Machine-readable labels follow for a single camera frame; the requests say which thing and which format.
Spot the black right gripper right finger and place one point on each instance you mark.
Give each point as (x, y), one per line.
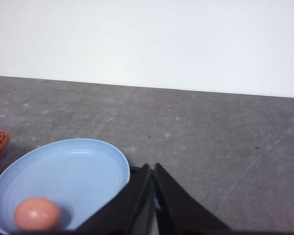
(179, 213)

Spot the blue plate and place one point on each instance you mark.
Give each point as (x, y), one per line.
(77, 174)

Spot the pink brown egg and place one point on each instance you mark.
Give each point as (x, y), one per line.
(37, 214)

